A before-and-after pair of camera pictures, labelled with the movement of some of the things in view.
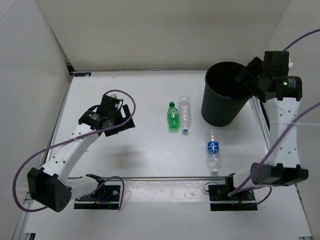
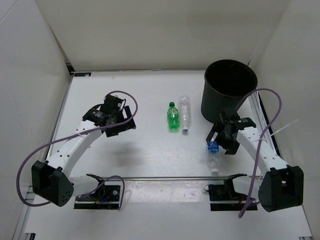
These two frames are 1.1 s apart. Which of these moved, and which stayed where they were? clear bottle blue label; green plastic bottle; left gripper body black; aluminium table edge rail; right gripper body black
Moved: right gripper body black
Stayed: green plastic bottle; aluminium table edge rail; clear bottle blue label; left gripper body black
